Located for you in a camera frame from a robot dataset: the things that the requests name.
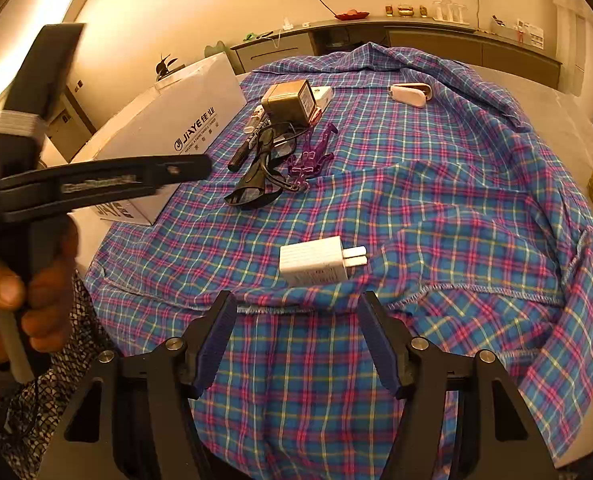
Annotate black marker pen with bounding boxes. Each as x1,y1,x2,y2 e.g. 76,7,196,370
227,107,268,171

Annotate white cardboard box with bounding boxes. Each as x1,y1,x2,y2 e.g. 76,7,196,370
69,51,247,226

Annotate person's left forearm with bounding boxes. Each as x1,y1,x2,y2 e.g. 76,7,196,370
0,270,122,471

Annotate dark potted plant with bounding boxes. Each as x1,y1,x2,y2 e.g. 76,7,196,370
155,55,184,81

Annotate person's left hand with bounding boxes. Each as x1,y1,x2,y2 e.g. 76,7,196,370
0,220,80,361

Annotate white red desk box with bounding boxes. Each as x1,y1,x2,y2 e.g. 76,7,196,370
515,20,546,44

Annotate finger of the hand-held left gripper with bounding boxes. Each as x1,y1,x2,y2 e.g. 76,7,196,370
51,154,213,186
51,177,182,218

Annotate white wall charger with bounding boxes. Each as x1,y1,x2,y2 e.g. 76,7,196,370
279,238,368,288

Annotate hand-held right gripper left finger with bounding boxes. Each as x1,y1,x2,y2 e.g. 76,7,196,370
39,290,238,480

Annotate clear glass cup set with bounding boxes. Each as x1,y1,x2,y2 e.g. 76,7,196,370
433,0,468,23

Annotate white clip case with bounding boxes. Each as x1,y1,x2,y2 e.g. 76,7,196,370
387,82,435,108

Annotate blue pink plaid cloth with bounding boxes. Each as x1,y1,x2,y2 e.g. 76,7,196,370
84,42,593,478

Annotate grey television cabinet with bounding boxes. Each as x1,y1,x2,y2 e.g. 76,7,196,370
230,17,563,93

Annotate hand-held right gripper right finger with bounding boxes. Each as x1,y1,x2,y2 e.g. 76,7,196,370
357,290,560,480

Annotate white red small box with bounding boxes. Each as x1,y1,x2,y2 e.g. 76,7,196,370
309,85,333,111

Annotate small brown box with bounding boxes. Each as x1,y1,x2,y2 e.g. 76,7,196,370
260,79,313,125

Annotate purple plastic figurine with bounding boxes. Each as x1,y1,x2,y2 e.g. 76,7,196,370
286,124,338,191

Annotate black safety glasses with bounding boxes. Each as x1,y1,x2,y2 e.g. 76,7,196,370
224,122,300,209

